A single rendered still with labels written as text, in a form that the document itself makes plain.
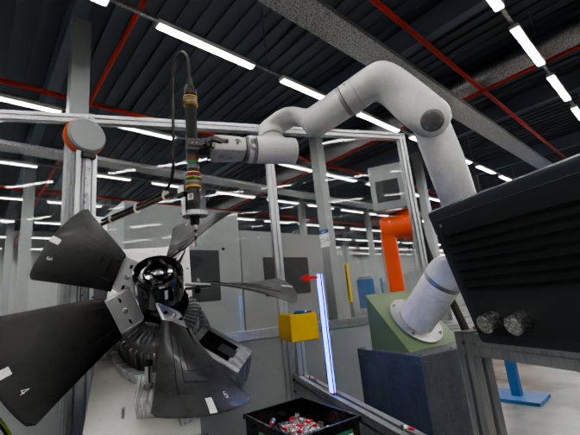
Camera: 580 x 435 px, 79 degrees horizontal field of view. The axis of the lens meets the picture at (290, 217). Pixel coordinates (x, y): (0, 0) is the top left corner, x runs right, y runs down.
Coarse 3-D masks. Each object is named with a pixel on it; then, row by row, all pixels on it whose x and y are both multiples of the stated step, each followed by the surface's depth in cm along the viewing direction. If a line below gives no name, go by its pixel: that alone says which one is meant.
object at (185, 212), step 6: (180, 186) 100; (180, 192) 99; (186, 192) 99; (180, 198) 100; (186, 198) 99; (186, 204) 98; (186, 210) 94; (192, 210) 94; (198, 210) 94; (204, 210) 96; (186, 216) 96; (204, 216) 98
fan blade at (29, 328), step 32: (0, 320) 69; (32, 320) 72; (64, 320) 74; (96, 320) 78; (0, 352) 67; (32, 352) 69; (64, 352) 73; (96, 352) 77; (0, 384) 65; (32, 384) 68; (64, 384) 71; (32, 416) 66
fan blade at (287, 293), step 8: (264, 280) 107; (272, 280) 106; (280, 280) 106; (248, 288) 89; (256, 288) 90; (264, 288) 91; (272, 288) 93; (280, 288) 94; (288, 288) 96; (280, 296) 88; (288, 296) 89; (296, 296) 91
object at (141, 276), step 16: (160, 256) 90; (144, 272) 85; (176, 272) 88; (144, 288) 81; (160, 288) 82; (176, 288) 85; (144, 304) 84; (176, 304) 91; (144, 320) 87; (160, 320) 87
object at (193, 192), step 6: (186, 84) 106; (192, 84) 106; (186, 90) 104; (192, 90) 104; (192, 186) 97; (198, 186) 98; (192, 192) 97; (198, 192) 97; (192, 198) 96; (198, 198) 97; (192, 204) 96; (198, 204) 97; (192, 216) 96; (198, 216) 96; (192, 222) 95; (198, 222) 96
